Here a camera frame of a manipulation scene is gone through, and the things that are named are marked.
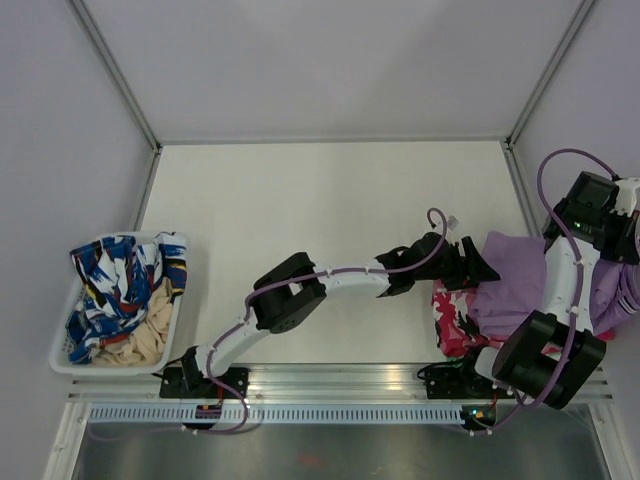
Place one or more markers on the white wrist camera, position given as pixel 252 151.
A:
pixel 452 223
pixel 626 201

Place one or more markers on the white plastic laundry basket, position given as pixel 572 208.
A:
pixel 61 347

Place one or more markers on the beige garment in basket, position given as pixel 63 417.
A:
pixel 145 345

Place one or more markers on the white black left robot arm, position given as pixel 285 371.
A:
pixel 289 293

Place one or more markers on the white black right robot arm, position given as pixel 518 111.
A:
pixel 554 351

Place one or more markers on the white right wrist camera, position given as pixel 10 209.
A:
pixel 626 201

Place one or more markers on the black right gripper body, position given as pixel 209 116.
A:
pixel 618 228

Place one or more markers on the aluminium frame rail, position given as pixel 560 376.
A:
pixel 280 383

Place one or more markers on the blue white patterned garment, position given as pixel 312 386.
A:
pixel 121 277

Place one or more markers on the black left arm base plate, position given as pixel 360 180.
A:
pixel 173 385

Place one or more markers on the white slotted cable duct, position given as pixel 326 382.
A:
pixel 232 413

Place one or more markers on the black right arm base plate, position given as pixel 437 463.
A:
pixel 453 381

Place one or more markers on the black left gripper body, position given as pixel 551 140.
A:
pixel 449 268

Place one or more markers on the purple trousers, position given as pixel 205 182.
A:
pixel 614 296

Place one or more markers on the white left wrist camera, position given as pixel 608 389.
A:
pixel 452 223

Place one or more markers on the pink camouflage folded trousers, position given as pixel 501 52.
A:
pixel 460 320

